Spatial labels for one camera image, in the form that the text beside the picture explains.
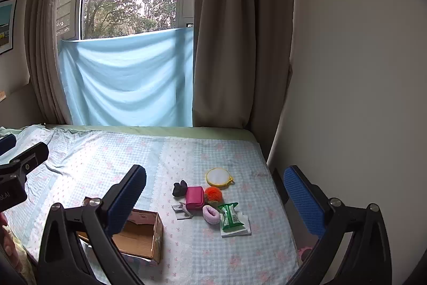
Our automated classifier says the black hair bow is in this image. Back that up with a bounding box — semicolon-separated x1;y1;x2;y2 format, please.
172;181;189;197

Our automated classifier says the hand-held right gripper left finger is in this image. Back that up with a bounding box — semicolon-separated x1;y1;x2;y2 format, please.
38;165;147;285

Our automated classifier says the green fitted sheet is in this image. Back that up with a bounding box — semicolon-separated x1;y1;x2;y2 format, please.
45;124;261;143

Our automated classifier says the light blue hanging cloth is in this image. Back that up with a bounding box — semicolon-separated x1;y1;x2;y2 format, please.
58;27;195;127

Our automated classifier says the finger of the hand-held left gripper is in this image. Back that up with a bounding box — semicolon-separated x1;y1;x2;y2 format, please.
0;142;50;179
0;134;17;156

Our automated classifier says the person's left hand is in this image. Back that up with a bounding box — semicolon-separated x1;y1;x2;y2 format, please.
0;212;21;272

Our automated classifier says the brown curtain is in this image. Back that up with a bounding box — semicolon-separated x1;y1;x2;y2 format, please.
192;0;294;139
25;0;97;125

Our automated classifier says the orange pompom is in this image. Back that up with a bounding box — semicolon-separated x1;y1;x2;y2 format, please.
204;186;223;204

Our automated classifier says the cardboard box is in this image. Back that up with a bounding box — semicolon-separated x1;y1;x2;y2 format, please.
77;196;164;265

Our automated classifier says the white textured cloth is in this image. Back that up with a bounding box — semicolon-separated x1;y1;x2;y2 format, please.
220;213;252;238

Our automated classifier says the wall poster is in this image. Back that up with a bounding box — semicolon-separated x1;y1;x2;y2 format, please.
0;0;18;55

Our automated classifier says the green snack packet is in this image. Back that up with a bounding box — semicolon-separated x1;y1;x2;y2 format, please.
218;202;246;233

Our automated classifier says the checked floral bed sheet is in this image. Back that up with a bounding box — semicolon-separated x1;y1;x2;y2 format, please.
0;125;301;285

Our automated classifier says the pink pouch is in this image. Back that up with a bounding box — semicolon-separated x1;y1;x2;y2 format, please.
185;186;205;209

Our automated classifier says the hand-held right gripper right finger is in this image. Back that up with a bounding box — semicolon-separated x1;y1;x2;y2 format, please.
283;165;392;285

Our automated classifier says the white hair clip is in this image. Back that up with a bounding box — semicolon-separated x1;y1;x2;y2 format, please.
171;201;194;220

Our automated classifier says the pink scrunchie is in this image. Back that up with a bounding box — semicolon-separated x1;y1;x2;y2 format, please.
202;204;221;225

